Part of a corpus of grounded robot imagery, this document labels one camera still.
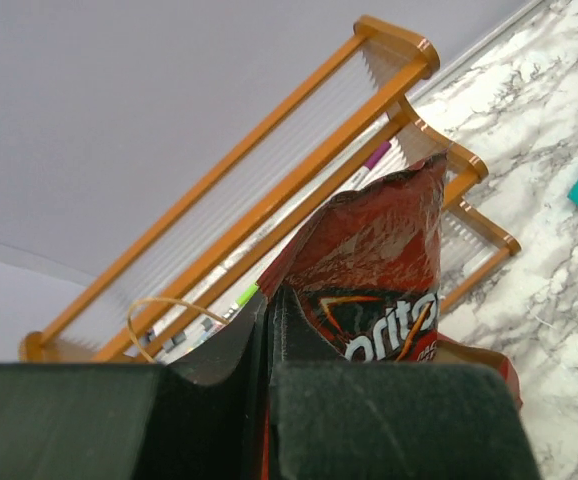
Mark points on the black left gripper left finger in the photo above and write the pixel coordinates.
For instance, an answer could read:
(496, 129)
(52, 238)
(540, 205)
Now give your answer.
(201, 417)

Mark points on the red Doritos chip bag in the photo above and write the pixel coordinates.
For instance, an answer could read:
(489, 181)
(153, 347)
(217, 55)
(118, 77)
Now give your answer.
(355, 292)

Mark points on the orange wooden rack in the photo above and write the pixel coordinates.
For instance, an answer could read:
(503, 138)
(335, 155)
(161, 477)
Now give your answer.
(288, 167)

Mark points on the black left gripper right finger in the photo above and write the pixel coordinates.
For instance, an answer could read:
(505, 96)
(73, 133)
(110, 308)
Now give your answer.
(399, 425)

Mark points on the brown red paper bag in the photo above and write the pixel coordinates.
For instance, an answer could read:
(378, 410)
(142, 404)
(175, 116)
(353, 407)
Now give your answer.
(448, 351)

